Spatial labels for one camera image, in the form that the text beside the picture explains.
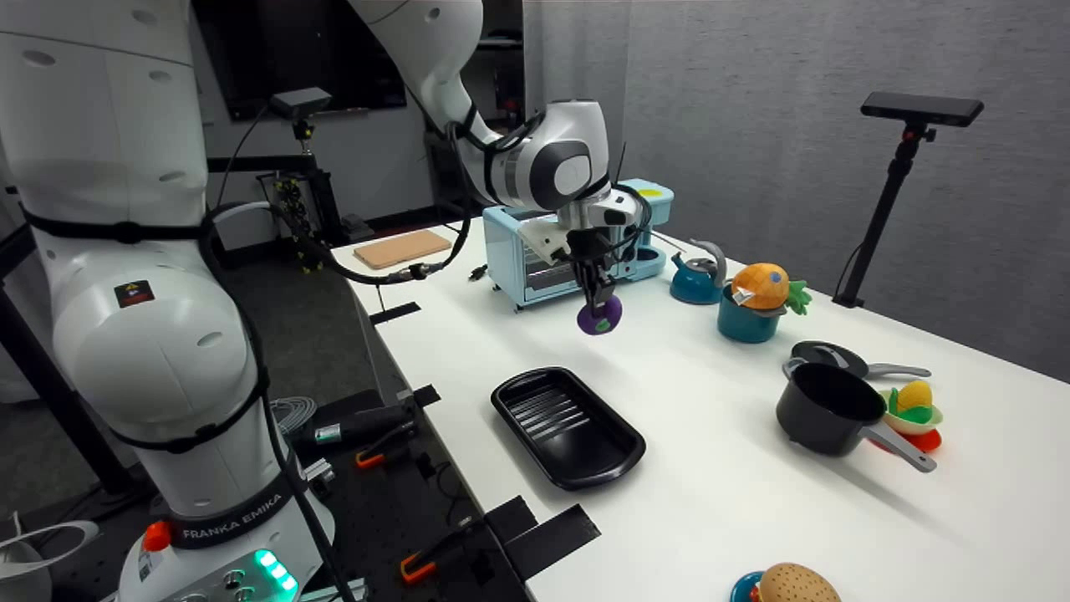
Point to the small black camera on stand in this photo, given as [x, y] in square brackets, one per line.
[302, 99]

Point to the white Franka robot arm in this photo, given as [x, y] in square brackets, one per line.
[145, 344]

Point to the orange black clamp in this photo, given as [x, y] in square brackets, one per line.
[428, 555]
[386, 449]

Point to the black tape strip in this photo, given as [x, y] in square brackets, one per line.
[555, 538]
[397, 312]
[418, 394]
[511, 518]

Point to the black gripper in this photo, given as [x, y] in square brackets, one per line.
[598, 253]

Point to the teal cup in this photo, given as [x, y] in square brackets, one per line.
[744, 323]

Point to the black monitor screen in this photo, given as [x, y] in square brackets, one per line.
[302, 53]

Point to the black camera tripod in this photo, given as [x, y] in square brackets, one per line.
[890, 188]

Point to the yellow green red toy stack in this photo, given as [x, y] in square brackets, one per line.
[915, 407]

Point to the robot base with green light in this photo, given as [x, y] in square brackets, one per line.
[222, 572]

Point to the purple round toy object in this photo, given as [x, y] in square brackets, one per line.
[600, 319]

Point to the toy burger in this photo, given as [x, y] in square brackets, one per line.
[793, 587]

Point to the teal toy kettle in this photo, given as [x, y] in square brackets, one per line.
[695, 285]

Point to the black stereo camera bar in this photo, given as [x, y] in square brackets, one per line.
[920, 109]

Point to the black ribbed plastic tray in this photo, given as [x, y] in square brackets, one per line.
[571, 429]

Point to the black metal camera stand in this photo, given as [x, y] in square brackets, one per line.
[298, 205]

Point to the black tool with teal tip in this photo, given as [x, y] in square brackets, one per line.
[355, 427]

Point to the wooden cutting board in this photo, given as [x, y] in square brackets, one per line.
[404, 248]

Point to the light blue toy toaster oven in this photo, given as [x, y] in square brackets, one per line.
[519, 267]

